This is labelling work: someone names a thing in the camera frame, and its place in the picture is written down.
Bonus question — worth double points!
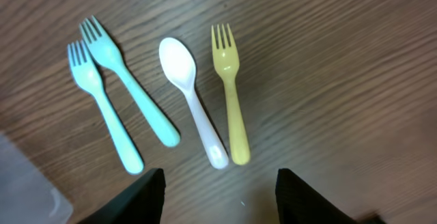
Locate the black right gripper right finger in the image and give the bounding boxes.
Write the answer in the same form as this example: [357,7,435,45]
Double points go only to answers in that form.
[275,168,385,224]

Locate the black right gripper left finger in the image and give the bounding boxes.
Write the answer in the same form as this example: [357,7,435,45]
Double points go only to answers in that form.
[79,169,166,224]

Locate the clear plastic container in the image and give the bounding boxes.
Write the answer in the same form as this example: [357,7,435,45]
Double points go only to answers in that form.
[1,135,73,224]

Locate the yellow plastic fork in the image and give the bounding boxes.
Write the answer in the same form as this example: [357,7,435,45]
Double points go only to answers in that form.
[211,24,251,165]

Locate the light blue plastic fork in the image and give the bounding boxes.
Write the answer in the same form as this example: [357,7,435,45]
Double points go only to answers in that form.
[67,40,145,175]

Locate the white plastic spoon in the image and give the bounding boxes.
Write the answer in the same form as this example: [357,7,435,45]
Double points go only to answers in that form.
[158,38,229,169]

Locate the teal plastic fork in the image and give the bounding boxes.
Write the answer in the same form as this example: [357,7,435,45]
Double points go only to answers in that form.
[79,16,180,148]

